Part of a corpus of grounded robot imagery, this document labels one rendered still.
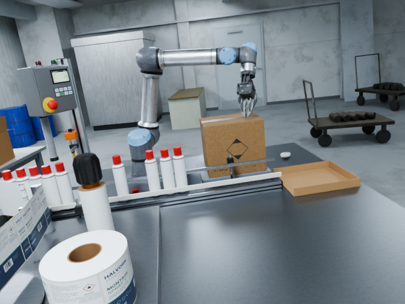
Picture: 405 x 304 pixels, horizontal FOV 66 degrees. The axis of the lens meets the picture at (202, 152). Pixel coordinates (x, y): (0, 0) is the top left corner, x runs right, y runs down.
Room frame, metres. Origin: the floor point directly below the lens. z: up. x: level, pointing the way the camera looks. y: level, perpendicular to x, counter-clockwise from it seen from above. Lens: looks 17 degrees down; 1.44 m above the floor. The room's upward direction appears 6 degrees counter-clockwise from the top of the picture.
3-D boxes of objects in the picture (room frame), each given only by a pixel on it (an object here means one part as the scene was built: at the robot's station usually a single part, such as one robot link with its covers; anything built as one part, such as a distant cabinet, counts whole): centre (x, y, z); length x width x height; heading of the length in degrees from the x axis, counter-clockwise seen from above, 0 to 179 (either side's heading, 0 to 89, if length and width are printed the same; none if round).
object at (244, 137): (1.61, -0.16, 0.99); 0.30 x 0.24 x 0.27; 94
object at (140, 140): (1.57, 0.32, 1.05); 0.13 x 0.12 x 0.14; 172
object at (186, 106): (7.68, 0.19, 0.34); 2.02 x 0.67 x 0.69; 174
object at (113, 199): (1.24, 0.20, 0.90); 1.07 x 0.01 x 0.02; 95
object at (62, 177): (1.25, 0.60, 0.98); 0.05 x 0.05 x 0.20
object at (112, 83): (8.19, 1.81, 1.09); 1.70 x 1.30 x 2.18; 84
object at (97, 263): (0.65, 0.31, 0.95); 0.20 x 0.20 x 0.14
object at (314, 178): (1.35, -0.51, 0.85); 0.30 x 0.26 x 0.04; 95
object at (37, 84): (1.33, 0.60, 1.38); 0.17 x 0.10 x 0.19; 150
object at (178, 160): (1.29, 0.11, 0.98); 0.05 x 0.05 x 0.20
